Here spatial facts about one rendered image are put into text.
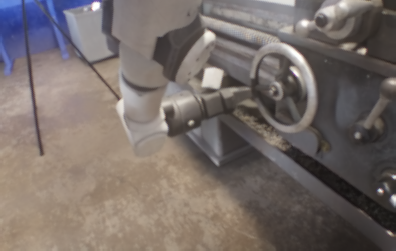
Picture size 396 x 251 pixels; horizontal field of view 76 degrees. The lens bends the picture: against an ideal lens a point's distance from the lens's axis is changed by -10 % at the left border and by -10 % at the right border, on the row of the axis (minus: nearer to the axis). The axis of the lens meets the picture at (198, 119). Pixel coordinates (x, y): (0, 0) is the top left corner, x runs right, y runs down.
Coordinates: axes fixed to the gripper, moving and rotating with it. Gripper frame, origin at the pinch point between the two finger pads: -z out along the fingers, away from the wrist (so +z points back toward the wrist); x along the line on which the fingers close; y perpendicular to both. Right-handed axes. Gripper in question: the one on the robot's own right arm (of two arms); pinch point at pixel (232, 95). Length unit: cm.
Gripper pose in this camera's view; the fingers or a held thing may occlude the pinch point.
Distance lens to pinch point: 66.5
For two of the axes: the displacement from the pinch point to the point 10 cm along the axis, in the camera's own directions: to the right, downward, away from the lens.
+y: 2.4, 9.4, 2.4
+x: -4.3, -1.2, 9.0
